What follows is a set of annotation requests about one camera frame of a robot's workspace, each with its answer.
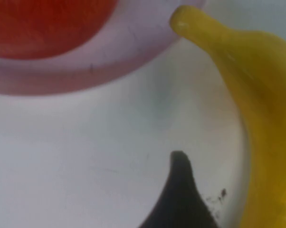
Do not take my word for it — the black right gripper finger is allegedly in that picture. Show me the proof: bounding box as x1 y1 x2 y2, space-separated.
138 151 219 228

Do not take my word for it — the yellow plastic banana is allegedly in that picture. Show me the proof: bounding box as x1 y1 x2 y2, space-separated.
169 4 286 228

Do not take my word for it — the red plastic apple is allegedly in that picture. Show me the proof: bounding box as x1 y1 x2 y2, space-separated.
0 0 117 60

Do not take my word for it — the pink round plate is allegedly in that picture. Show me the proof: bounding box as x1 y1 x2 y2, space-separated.
0 0 208 95

